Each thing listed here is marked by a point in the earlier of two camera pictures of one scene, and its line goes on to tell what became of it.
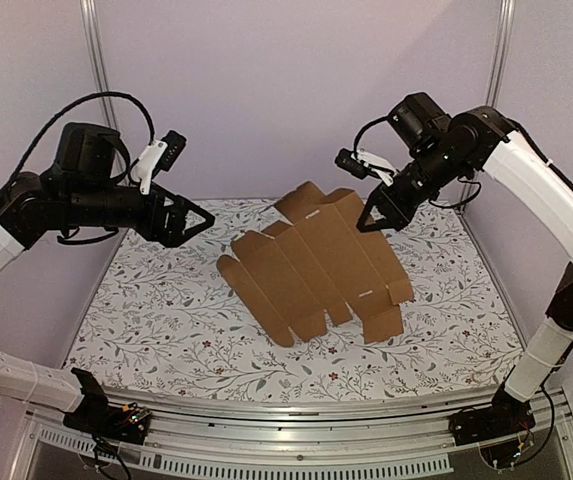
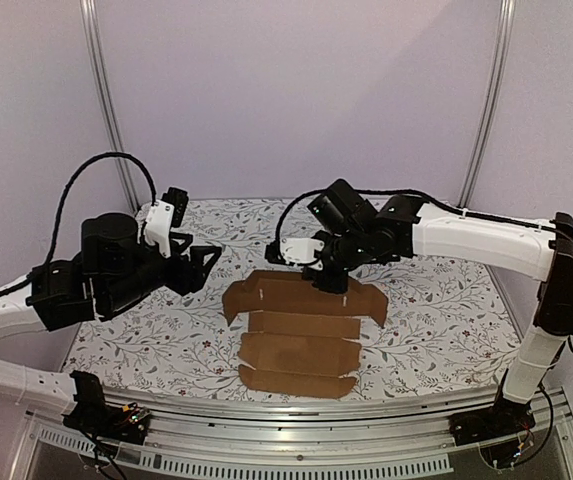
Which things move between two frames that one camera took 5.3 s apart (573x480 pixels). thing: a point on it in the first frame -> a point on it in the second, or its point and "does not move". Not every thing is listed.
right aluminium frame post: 506,13 does not move
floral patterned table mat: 161,318 does not move
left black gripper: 171,234 -> 188,272
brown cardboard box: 321,256 -> 301,341
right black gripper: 396,193 -> 328,273
